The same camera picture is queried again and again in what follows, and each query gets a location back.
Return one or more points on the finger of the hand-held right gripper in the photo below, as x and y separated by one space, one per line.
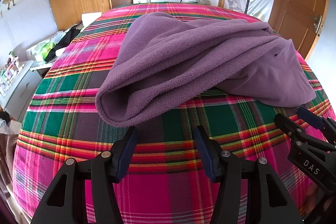
312 119
287 125

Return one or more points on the purple fleece top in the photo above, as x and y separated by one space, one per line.
183 56

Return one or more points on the pink green plaid bed sheet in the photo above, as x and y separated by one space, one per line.
65 108

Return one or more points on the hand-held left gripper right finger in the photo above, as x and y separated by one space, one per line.
207 155

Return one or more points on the white tissue pack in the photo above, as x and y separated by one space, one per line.
90 19

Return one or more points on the bright green tissue pack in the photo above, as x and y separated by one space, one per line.
44 50

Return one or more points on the grey drawer cabinet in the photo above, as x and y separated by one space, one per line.
21 87

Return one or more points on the wooden door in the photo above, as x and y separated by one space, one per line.
296 3

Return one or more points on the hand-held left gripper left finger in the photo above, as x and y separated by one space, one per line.
126 158

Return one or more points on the black cloth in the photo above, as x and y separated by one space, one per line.
65 40

